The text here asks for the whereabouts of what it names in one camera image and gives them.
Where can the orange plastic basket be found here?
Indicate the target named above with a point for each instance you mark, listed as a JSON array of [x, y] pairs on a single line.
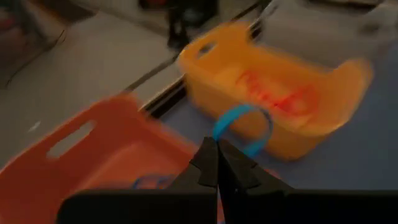
[[109, 155]]

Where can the blue rubber band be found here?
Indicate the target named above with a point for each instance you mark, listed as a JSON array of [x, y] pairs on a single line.
[[152, 181], [225, 119]]

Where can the white plastic basket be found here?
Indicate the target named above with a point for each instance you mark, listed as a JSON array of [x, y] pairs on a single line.
[[311, 37]]

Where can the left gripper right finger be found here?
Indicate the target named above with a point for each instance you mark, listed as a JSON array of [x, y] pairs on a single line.
[[242, 186]]

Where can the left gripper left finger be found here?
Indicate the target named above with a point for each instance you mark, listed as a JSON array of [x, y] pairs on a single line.
[[202, 174]]

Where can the orange rubber band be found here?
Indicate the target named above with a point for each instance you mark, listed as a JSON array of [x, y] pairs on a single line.
[[295, 101], [255, 84]]

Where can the yellow plastic basket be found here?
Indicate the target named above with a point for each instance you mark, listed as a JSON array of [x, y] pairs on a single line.
[[217, 87]]

